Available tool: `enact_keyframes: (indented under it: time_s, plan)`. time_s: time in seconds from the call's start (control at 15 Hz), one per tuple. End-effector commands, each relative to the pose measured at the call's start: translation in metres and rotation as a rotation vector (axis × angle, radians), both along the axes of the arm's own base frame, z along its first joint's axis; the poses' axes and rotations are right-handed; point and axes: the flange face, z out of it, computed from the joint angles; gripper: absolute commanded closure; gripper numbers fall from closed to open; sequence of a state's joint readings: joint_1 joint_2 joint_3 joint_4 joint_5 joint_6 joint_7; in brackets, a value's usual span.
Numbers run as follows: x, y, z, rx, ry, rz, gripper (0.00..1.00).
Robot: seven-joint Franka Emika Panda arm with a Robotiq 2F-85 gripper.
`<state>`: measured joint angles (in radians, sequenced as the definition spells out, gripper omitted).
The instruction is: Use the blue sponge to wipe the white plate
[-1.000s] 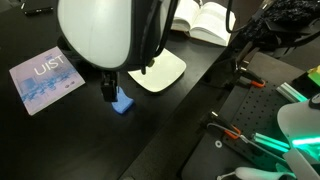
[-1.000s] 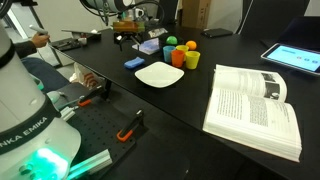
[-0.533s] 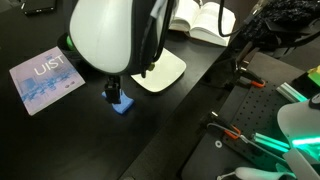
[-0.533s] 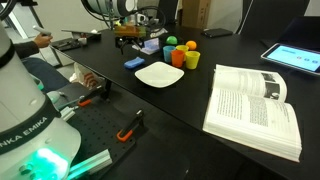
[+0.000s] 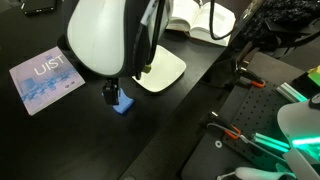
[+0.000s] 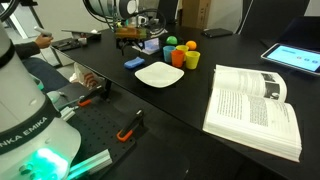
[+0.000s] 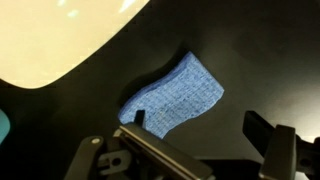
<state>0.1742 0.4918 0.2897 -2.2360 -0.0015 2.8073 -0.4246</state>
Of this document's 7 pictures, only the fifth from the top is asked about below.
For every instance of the blue sponge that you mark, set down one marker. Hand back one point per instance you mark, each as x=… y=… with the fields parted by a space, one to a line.
x=125 y=105

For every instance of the green yellow box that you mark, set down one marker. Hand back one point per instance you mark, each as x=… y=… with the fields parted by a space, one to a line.
x=314 y=76

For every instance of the purple UIST booklet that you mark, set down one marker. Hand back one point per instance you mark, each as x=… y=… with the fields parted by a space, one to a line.
x=43 y=80

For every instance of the white square plate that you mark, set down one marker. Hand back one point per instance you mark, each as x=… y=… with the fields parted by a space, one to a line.
x=163 y=70

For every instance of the black orange clamp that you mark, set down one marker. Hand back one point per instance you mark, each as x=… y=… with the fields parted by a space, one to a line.
x=253 y=80
x=226 y=128

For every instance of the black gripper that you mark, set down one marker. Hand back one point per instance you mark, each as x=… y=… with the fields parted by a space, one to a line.
x=112 y=82

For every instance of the aluminium extrusion rail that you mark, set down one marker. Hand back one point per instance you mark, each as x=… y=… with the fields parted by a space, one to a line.
x=270 y=141
x=290 y=92

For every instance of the white handheld device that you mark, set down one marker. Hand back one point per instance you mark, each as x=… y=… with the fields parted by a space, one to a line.
x=256 y=173

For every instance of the black perforated mounting board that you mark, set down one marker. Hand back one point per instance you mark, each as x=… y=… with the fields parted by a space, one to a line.
x=256 y=113

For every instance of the black fuzzy jacket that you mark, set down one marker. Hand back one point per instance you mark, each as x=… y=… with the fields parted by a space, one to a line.
x=286 y=16

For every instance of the open white book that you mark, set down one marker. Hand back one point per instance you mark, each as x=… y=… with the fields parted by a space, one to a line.
x=200 y=20

